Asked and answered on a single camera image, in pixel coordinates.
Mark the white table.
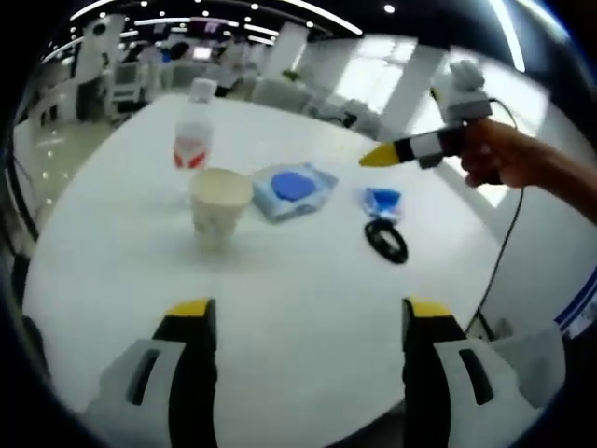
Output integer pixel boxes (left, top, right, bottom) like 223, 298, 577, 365
22, 92, 509, 448

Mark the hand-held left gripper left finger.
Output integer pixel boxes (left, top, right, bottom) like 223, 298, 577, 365
86, 297, 219, 448

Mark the small bright window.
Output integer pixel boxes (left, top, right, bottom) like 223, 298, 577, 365
333, 36, 419, 113

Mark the blue wet wipes pack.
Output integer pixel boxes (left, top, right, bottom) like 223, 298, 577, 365
251, 161, 340, 225

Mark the white paper cup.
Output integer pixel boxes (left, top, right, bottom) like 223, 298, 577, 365
188, 167, 254, 253

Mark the small blue packet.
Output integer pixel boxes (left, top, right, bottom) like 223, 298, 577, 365
356, 185, 406, 225

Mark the straight ceiling light strip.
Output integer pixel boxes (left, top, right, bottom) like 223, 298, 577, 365
487, 0, 527, 74

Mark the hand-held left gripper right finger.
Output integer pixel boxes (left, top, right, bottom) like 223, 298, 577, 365
400, 296, 537, 448

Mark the curved ceiling light strip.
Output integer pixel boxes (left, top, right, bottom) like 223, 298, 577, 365
69, 0, 363, 36

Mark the black cable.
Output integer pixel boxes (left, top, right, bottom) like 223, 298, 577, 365
364, 218, 410, 267

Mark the clear plastic bottle red label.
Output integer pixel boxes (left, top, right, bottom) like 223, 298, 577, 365
171, 77, 218, 209

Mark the person's right hand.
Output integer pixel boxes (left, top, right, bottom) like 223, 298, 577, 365
459, 116, 561, 189

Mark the black chair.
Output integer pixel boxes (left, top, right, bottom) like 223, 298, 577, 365
21, 316, 53, 380

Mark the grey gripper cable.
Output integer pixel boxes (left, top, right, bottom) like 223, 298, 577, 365
465, 97, 526, 340

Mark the black metal frame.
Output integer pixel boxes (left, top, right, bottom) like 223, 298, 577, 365
0, 153, 39, 244

